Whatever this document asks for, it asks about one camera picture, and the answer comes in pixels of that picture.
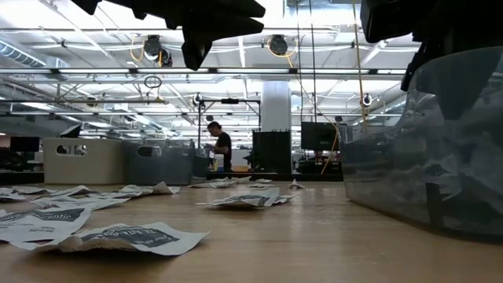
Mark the white building column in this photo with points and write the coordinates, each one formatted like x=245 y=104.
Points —
x=276 y=106

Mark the long ceiling light rail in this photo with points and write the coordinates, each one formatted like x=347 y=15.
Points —
x=177 y=71

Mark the yellow box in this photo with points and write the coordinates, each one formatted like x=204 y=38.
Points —
x=240 y=169

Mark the person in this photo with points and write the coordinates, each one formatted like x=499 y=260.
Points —
x=222 y=145

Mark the brown translucent plastic bin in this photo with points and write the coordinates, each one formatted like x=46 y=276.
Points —
x=393 y=177
x=161 y=163

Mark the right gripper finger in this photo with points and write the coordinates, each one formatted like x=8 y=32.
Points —
x=412 y=65
x=456 y=78

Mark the black cabinet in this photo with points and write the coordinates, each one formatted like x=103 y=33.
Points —
x=271 y=153

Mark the distant black rig frame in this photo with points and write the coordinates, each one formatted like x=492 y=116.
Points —
x=230 y=101

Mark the small silver foil packet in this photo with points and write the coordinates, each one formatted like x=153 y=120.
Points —
x=243 y=179

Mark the silver ceiling duct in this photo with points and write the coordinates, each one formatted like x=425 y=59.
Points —
x=19 y=53

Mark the black monitor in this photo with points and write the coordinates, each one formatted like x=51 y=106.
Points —
x=24 y=144
x=319 y=135

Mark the blue white bottle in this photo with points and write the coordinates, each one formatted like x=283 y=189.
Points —
x=219 y=163

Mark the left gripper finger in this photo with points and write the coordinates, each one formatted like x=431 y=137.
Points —
x=220 y=8
x=220 y=31

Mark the light grey plastic bin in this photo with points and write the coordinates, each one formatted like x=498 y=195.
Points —
x=84 y=161

